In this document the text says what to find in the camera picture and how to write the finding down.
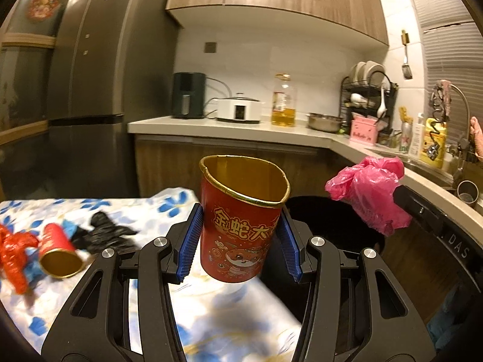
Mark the black dish rack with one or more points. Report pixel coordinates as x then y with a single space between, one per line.
392 98

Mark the white slow cooker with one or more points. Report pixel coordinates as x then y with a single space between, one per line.
239 109

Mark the pink plastic bag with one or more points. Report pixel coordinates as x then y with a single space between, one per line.
366 192

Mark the pink utensil holder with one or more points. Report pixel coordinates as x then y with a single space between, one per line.
363 134

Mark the grey refrigerator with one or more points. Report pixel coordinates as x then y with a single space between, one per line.
113 64

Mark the beer can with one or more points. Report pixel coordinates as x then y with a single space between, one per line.
405 139

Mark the dark wall socket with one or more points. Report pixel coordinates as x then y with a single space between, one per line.
210 47

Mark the black trash bin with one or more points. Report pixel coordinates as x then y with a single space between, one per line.
313 215

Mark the pink rubber glove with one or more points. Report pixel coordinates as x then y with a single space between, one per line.
476 135

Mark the yellow detergent bottle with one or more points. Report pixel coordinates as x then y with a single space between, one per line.
437 158

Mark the black air fryer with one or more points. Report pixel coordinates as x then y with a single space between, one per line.
188 94

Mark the steel faucet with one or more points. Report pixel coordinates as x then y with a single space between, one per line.
467 105

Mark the wooden wall cabinet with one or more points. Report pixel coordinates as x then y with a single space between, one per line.
283 0

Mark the white plate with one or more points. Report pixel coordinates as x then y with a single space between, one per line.
373 69
356 71

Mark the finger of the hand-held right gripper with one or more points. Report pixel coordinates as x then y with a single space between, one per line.
417 209

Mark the white pump bottle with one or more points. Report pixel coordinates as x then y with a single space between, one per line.
416 139

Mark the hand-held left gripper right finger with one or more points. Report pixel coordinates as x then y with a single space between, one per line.
288 249

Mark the red paper cup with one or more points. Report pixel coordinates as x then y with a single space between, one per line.
237 241
60 252

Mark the wooden glass panel door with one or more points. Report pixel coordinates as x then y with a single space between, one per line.
22 83

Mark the small white bowl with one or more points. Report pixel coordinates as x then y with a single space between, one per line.
357 98

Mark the window blinds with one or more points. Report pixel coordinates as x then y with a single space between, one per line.
445 26

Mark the hanging slotted spatula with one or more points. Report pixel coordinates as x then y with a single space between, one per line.
406 69

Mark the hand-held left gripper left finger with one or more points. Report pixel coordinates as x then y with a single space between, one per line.
190 241

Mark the steel bowl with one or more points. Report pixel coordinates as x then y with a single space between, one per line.
324 122

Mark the red door decoration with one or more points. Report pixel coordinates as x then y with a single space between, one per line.
43 5

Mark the steel cup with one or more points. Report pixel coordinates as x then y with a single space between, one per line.
468 194

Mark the crumpled red plastic bag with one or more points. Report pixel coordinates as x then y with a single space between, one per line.
13 256

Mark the blue floral tablecloth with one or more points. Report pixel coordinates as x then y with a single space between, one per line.
226 309

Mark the cooking oil bottle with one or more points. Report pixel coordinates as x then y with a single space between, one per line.
283 109

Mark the steel sink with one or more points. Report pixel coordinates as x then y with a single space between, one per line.
434 175

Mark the black plastic bag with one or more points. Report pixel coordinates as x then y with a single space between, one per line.
105 232

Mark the white ladle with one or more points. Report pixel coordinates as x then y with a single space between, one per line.
382 109

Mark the brown rag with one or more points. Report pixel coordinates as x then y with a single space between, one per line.
442 96

